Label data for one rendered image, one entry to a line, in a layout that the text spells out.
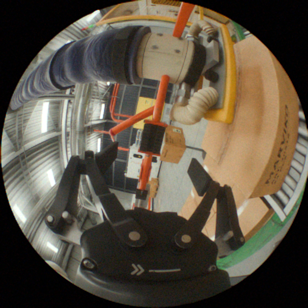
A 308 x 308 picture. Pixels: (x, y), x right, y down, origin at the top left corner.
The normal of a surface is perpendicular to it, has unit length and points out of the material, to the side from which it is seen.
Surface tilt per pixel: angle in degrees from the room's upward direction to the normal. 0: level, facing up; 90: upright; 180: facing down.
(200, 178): 1
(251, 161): 0
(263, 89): 0
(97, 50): 92
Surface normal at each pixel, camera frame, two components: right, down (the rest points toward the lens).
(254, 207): -0.98, -0.19
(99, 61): -0.09, 0.86
